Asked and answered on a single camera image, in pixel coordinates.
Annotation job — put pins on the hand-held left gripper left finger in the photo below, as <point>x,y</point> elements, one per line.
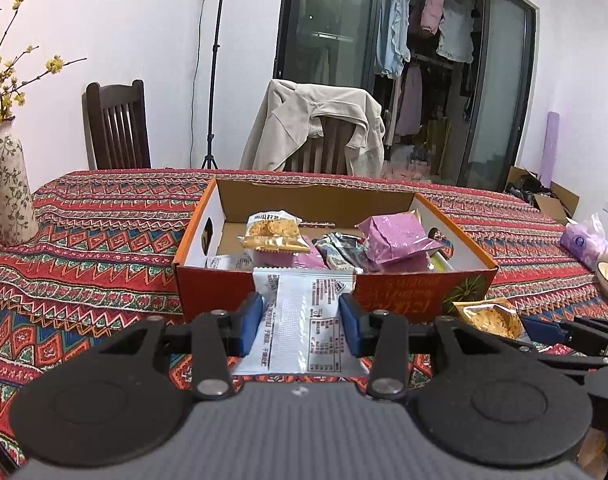
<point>251,322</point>

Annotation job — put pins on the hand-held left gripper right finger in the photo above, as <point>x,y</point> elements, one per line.
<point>349,325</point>

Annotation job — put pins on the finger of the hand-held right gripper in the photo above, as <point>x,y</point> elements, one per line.
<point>543,330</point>
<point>601,326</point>

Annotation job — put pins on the white snack packet black print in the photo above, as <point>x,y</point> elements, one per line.
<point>304,330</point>

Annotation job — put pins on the orange cracker snack packet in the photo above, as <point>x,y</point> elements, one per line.
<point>488,320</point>

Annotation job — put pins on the red and orange cardboard box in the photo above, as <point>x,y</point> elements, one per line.
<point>398,295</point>

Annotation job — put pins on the white packet with orange crackers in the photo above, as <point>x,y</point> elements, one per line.
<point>274,230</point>

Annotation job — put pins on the puffy pink snack packet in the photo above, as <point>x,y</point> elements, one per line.
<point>398,237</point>

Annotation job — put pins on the flat pink snack packet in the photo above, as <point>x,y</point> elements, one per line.
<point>309,261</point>

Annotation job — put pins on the purple tissue pack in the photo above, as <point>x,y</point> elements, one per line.
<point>583,240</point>

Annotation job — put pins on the pale yellow snack packet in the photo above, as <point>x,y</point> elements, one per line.
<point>441,262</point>

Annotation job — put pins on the open brown cardboard box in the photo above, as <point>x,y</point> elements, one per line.
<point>553,205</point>

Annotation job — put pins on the purple rolled yoga mat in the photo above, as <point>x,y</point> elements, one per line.
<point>549,150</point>

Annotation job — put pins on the brown slatted wooden chair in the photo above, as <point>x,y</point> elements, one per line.
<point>329,145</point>

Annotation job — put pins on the beige jacket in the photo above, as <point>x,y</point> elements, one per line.
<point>294,120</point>

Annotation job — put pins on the mauve hanging garment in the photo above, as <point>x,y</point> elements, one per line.
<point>408,100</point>

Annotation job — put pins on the dark wooden chair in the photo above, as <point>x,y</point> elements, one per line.
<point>119,125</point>

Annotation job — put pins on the black light stand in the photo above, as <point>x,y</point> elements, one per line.
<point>215,60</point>

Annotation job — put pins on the floral ceramic vase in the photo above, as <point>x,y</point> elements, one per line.
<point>9,185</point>

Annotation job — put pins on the light blue hanging garment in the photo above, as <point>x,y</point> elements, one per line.
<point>393,30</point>

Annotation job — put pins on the white hanging top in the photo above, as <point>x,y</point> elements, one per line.
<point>456,30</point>

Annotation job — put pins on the yellow flower branches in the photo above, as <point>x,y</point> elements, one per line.
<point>54,64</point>

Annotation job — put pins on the pink hanging top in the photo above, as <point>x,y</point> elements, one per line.
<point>432,10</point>

